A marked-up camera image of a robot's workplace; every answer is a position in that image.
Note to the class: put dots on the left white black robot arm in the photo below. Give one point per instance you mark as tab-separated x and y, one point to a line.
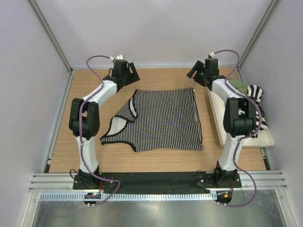
84	121

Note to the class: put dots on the aluminium corner post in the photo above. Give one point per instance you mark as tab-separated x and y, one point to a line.
258	31
42	20

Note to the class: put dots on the aluminium frame rail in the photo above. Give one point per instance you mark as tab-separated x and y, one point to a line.
261	180

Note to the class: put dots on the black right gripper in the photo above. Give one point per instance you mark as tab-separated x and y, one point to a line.
198	66

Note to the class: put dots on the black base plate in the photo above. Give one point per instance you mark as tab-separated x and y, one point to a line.
153	181

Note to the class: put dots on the left aluminium corner post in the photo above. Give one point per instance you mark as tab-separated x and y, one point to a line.
42	20

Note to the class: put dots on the green tank top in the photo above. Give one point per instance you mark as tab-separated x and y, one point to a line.
239	86

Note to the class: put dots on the wide-striped black white tank top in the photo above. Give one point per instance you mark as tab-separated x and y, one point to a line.
255	93

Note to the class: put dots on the thin-striped black white tank top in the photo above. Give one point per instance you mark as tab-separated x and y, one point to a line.
165	119

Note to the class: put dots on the right aluminium corner post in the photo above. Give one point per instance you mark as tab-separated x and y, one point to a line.
258	31

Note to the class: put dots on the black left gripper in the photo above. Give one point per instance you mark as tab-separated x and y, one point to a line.
134	77

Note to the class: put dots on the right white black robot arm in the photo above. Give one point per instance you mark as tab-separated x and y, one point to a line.
239	120

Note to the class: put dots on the slotted cable duct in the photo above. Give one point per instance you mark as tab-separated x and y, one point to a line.
94	196

